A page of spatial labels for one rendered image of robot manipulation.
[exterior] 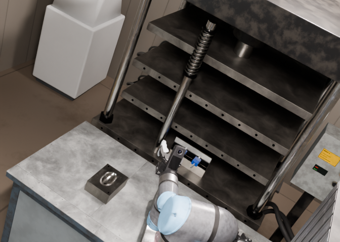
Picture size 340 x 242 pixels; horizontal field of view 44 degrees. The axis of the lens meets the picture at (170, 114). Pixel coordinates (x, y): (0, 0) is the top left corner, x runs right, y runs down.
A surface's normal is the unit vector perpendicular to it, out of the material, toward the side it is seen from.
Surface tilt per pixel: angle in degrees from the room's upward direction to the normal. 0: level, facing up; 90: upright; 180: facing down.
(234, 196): 0
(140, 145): 0
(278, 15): 90
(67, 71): 90
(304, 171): 90
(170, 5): 90
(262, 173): 0
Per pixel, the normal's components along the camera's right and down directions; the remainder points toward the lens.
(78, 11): -0.29, 0.26
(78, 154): 0.34, -0.78
